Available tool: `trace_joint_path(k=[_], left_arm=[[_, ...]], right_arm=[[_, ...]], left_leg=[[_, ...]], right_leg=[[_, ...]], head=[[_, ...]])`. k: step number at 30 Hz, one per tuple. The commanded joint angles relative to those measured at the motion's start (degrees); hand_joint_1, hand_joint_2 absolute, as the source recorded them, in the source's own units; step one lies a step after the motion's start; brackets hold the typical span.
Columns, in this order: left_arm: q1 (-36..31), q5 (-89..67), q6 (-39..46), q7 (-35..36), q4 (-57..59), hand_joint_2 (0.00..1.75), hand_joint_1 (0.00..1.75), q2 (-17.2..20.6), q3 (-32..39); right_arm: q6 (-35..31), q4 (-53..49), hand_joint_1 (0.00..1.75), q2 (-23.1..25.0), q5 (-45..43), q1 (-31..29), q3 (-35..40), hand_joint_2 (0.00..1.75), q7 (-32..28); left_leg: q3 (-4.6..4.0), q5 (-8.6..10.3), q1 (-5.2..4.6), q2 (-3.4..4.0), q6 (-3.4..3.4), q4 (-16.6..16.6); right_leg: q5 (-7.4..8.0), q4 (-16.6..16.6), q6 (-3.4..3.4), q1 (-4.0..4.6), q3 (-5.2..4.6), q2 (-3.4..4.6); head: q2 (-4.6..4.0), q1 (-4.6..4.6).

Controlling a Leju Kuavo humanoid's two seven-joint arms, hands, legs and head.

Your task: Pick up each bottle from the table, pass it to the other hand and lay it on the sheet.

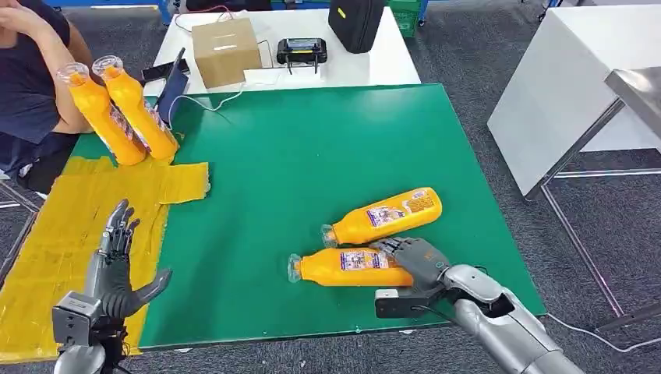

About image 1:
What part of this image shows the blue cased tablet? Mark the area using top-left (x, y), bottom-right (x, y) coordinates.
top-left (154, 47), bottom-right (190, 125)

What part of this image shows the orange drink bottle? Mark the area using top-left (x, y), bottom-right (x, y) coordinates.
top-left (91, 55), bottom-right (181, 164)
top-left (56, 62), bottom-right (149, 168)
top-left (287, 247), bottom-right (415, 288)
top-left (319, 186), bottom-right (444, 249)

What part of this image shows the red cable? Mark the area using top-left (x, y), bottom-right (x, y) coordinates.
top-left (172, 4), bottom-right (235, 33)

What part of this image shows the yellow sheet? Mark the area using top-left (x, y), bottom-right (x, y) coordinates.
top-left (0, 153), bottom-right (211, 365)

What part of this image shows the brown cardboard box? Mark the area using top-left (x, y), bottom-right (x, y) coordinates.
top-left (190, 17), bottom-right (263, 90)

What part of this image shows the black phone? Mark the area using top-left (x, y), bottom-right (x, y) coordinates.
top-left (140, 58), bottom-right (191, 83)

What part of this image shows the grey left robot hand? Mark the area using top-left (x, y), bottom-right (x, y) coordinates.
top-left (82, 199), bottom-right (174, 322)

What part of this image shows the person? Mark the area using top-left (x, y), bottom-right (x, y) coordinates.
top-left (0, 0), bottom-right (97, 195)

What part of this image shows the black zip case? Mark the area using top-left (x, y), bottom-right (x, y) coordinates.
top-left (327, 0), bottom-right (387, 55)

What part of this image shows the black handheld controller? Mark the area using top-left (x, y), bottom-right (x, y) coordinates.
top-left (275, 37), bottom-right (330, 76)

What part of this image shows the white slanted table top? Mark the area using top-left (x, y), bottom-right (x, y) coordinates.
top-left (486, 5), bottom-right (661, 198)

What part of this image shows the grey metal table frame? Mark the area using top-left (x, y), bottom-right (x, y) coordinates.
top-left (536, 100), bottom-right (661, 333)

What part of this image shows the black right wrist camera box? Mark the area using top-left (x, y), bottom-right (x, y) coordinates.
top-left (373, 285), bottom-right (451, 320)

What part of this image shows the steel bench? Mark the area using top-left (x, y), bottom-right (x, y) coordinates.
top-left (603, 65), bottom-right (661, 146)

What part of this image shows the white charging cable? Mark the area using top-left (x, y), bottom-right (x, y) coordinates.
top-left (166, 84), bottom-right (247, 131)

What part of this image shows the white floor cable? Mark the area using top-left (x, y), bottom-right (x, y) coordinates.
top-left (545, 313), bottom-right (661, 355)

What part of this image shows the green crate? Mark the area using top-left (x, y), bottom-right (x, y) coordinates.
top-left (387, 0), bottom-right (426, 39)

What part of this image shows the green table mat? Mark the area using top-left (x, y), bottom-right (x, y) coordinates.
top-left (69, 83), bottom-right (547, 352)

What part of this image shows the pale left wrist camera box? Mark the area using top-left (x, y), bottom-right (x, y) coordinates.
top-left (51, 291), bottom-right (104, 348)

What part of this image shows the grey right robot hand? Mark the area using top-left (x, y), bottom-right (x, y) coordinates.
top-left (368, 236), bottom-right (452, 299)

